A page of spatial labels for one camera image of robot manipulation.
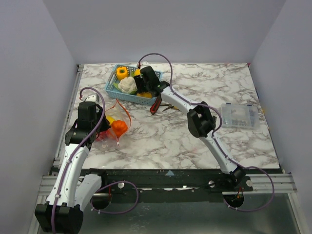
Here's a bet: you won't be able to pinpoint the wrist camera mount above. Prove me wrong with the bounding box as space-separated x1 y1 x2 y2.
137 60 150 69
79 94 100 103

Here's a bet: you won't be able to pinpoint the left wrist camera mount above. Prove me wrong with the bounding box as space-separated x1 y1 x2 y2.
79 94 100 103

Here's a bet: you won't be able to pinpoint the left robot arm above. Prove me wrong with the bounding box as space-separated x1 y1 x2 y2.
35 101 110 234

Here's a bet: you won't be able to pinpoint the orange pumpkin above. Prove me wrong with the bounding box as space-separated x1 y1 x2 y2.
111 120 128 137

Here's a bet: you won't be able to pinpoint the yellow lemon front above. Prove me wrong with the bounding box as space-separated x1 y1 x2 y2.
106 115 115 124

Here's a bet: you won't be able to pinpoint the blue plastic basket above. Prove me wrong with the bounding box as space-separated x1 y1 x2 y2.
105 64 156 106

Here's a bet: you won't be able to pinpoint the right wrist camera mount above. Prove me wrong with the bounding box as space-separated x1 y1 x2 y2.
137 60 150 69

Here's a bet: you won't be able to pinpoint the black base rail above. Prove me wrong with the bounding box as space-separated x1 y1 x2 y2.
81 168 254 204

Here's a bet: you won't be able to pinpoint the yellow handled pliers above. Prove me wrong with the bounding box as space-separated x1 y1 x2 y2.
160 103 179 112

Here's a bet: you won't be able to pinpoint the clear plastic parts box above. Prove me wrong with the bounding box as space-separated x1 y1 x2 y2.
221 103 260 129

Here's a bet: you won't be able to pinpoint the yellow bell pepper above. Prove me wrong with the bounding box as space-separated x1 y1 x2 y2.
116 67 128 80

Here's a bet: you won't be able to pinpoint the yellow lemon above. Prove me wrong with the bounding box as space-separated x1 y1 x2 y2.
106 115 115 124
134 69 141 76

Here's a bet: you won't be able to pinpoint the black bit holder strip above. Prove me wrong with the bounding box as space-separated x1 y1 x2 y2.
213 116 217 130

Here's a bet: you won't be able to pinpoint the white cauliflower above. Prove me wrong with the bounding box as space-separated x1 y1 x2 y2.
113 77 137 94

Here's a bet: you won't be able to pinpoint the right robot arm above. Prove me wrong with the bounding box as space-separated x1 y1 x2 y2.
135 65 246 191

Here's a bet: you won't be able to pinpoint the yellow lemon back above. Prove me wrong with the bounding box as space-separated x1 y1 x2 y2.
134 69 141 76

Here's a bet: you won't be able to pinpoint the small orange fruit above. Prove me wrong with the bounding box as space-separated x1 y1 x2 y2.
136 92 153 98

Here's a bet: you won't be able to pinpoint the red bell pepper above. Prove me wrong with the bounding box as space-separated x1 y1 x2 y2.
96 130 112 141

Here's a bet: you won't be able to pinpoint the clear zip top bag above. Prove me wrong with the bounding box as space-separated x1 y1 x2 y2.
96 99 132 148

